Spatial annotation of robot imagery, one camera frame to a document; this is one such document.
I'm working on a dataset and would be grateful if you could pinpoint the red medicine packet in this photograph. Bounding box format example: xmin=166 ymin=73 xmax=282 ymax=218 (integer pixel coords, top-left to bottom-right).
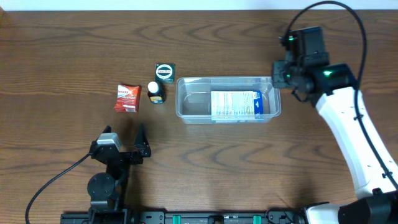
xmin=114 ymin=85 xmax=141 ymax=113

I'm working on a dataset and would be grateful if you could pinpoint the blue white medicine box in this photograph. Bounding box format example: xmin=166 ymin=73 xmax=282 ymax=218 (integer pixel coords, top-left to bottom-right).
xmin=211 ymin=91 xmax=264 ymax=123

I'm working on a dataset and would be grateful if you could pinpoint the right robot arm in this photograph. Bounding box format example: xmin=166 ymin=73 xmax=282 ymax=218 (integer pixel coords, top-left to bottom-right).
xmin=272 ymin=54 xmax=397 ymax=223

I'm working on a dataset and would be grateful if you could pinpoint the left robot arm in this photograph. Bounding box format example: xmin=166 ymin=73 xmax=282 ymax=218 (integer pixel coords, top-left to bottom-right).
xmin=87 ymin=125 xmax=151 ymax=223

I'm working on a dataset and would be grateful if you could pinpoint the clear plastic container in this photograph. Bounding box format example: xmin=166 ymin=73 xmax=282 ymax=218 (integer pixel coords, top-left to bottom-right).
xmin=175 ymin=77 xmax=282 ymax=124

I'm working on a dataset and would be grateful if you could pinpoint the dark bottle white cap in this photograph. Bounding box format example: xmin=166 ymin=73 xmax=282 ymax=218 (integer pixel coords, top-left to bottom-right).
xmin=147 ymin=81 xmax=166 ymax=104

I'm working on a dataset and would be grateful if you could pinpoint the dark green square box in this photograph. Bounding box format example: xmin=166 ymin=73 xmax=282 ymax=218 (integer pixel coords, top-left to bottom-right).
xmin=155 ymin=63 xmax=175 ymax=83

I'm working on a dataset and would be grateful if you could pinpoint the left black cable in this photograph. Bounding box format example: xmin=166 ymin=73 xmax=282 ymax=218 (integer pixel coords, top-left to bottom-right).
xmin=24 ymin=152 xmax=94 ymax=224

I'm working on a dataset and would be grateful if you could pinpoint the black cable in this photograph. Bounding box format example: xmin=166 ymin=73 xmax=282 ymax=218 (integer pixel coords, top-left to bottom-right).
xmin=284 ymin=0 xmax=398 ymax=190
xmin=24 ymin=152 xmax=94 ymax=224

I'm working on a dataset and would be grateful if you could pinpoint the right black cable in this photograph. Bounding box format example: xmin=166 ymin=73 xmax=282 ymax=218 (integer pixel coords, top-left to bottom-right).
xmin=284 ymin=0 xmax=398 ymax=190

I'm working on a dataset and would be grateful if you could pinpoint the black mounting rail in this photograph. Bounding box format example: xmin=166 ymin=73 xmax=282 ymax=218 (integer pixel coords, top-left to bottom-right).
xmin=60 ymin=210 xmax=306 ymax=224

